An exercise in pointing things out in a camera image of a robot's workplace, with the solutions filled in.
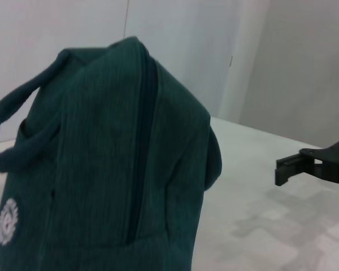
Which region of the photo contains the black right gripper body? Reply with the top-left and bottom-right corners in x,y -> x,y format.
298,132 -> 339,185

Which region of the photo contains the dark teal insulated lunch bag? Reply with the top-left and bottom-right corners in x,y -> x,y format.
0,36 -> 224,271

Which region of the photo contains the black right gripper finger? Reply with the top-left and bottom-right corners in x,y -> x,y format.
275,152 -> 323,186

